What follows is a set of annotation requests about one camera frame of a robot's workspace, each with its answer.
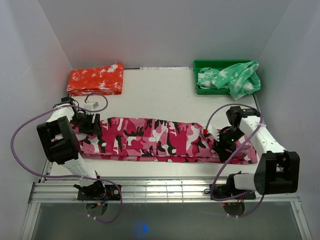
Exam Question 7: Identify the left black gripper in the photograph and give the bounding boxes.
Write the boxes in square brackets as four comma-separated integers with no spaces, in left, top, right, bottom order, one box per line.
[70,112,103,136]

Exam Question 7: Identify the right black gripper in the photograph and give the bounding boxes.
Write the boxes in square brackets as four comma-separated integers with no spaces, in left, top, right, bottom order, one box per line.
[212,126,245,163]

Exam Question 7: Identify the pink camouflage trousers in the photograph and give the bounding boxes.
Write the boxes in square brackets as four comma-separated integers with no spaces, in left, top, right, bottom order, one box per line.
[72,116,260,166]

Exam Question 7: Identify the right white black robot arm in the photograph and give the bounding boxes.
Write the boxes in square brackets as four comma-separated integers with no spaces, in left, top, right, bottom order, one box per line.
[212,106,300,199]

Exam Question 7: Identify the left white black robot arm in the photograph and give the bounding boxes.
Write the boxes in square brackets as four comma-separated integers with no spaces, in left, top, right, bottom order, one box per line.
[36,96,106,200]

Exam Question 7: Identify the folded orange white trousers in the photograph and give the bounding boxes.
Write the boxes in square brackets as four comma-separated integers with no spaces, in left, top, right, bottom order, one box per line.
[66,63,124,96]

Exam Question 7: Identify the green tie-dye trousers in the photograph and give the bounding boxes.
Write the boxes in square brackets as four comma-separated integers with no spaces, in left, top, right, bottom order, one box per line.
[197,60,261,100]

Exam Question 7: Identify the green plastic bin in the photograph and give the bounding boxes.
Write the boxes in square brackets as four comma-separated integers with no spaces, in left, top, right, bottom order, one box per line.
[193,59,251,96]

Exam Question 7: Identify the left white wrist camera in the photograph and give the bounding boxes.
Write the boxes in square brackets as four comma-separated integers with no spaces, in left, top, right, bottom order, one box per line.
[83,101,99,111]

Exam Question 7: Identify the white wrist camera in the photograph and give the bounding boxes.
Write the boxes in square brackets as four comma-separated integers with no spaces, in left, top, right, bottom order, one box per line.
[202,124,220,142]
[83,101,99,111]

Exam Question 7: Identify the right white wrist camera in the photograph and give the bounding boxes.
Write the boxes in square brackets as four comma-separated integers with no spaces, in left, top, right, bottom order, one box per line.
[202,124,220,142]

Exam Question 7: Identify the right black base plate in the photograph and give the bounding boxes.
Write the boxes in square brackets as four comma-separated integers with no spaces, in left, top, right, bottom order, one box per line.
[210,184,256,200]

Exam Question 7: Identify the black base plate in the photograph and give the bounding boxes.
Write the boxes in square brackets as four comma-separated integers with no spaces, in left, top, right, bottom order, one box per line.
[210,184,256,200]
[76,184,120,201]

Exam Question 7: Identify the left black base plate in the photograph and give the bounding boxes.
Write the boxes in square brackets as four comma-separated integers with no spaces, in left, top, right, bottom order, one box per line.
[76,184,120,201]

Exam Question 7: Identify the aluminium frame rail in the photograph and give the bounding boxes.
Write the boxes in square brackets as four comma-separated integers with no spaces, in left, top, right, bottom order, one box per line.
[27,178,301,204]

